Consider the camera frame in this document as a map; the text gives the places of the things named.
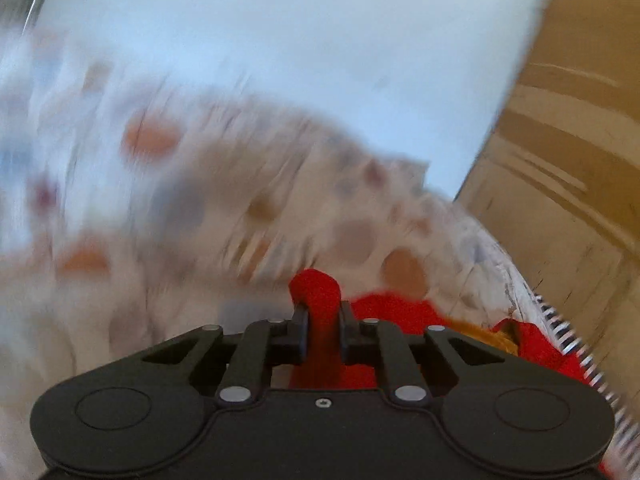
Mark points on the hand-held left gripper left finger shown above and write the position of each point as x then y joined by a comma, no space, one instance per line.
299,332

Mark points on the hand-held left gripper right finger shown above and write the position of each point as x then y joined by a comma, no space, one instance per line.
345,330

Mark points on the red fleece garment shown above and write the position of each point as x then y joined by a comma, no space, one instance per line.
395,315

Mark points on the orange cloth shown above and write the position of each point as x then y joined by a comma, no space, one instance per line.
482,336

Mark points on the spotted white bed sheet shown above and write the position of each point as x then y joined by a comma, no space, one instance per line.
165,220

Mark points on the black white striped cloth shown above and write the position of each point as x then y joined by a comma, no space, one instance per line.
575,345

